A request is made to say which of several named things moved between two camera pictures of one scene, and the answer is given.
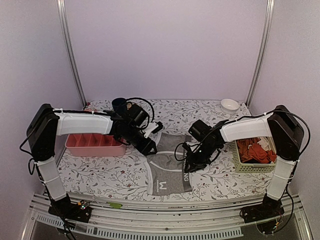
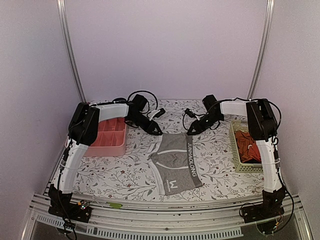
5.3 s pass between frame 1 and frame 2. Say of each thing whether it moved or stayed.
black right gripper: moved
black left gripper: moved
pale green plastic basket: stayed
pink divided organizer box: stayed
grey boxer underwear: moved
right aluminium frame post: stayed
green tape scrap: stayed
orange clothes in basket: stayed
